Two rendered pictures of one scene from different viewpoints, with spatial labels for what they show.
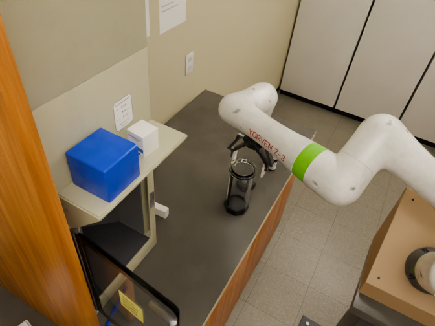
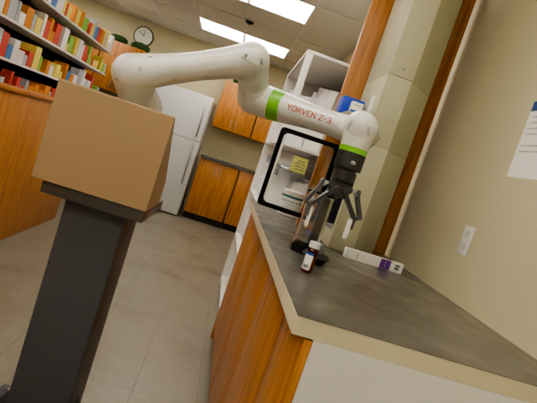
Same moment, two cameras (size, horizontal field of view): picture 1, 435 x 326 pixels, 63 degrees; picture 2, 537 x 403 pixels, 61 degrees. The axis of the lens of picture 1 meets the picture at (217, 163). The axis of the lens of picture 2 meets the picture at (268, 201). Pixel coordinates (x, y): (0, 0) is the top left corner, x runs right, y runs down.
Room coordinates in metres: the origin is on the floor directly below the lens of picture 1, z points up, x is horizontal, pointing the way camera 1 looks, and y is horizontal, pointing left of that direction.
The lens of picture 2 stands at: (2.28, -1.07, 1.21)
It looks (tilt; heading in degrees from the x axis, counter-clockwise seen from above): 5 degrees down; 149
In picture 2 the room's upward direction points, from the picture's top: 19 degrees clockwise
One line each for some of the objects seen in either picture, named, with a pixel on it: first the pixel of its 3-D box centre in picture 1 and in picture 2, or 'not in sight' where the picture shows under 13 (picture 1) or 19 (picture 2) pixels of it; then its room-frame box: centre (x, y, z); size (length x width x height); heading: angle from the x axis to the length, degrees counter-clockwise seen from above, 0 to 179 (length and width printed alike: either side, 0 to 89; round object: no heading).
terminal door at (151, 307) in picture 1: (130, 310); (298, 174); (0.38, 0.17, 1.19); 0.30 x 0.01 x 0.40; 59
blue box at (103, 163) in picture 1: (105, 164); (348, 109); (0.52, 0.23, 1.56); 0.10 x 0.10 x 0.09; 66
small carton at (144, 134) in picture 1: (142, 138); (355, 109); (0.63, 0.18, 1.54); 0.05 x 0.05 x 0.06; 60
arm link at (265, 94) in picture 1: (259, 101); (359, 132); (1.09, -0.12, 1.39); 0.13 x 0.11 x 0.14; 134
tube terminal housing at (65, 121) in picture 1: (82, 184); (373, 169); (0.66, 0.37, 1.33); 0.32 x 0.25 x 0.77; 156
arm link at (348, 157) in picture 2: not in sight; (349, 161); (1.10, -0.13, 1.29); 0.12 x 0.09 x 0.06; 156
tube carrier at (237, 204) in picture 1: (239, 187); (312, 220); (0.98, -0.10, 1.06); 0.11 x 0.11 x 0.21
